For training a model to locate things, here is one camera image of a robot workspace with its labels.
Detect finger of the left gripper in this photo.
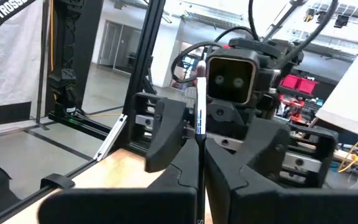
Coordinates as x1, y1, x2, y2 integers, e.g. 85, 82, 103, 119
144, 97, 196, 174
222, 118, 292, 190

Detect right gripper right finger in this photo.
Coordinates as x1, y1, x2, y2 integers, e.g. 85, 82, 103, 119
205, 138, 358, 224

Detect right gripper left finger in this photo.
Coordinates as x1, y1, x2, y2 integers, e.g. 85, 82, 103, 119
37, 138, 200, 224

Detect makeup brush wide silver ferrule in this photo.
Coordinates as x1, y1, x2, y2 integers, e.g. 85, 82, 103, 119
194, 60, 208, 224

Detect silver aluminium bar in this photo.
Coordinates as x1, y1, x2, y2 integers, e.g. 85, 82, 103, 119
93, 113, 128, 162

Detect red storage bins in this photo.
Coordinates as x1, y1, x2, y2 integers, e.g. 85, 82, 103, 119
280, 73, 319, 96

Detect glass office door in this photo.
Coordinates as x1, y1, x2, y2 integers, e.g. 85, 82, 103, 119
98, 20, 142, 75

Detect black column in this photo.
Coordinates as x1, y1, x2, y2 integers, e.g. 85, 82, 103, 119
44, 0, 104, 118

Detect white backdrop curtain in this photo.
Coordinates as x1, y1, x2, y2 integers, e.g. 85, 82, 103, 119
0, 0, 45, 110

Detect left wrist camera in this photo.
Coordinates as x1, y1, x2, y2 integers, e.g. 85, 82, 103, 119
205, 48, 261, 106

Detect black camera cable loop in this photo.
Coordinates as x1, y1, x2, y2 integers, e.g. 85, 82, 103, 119
170, 41, 229, 84

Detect black rail clip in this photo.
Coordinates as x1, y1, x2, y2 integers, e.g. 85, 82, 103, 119
40, 173, 76, 190

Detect black aluminium rig frame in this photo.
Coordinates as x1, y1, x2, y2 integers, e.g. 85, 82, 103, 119
0, 0, 167, 224

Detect yellow network cable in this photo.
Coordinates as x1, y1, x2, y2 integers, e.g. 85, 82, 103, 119
337, 135, 358, 174

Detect black floor rail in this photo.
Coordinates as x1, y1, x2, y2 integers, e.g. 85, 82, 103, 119
47, 109, 127, 142

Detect thick black cable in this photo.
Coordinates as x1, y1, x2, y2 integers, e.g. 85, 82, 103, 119
275, 0, 340, 68

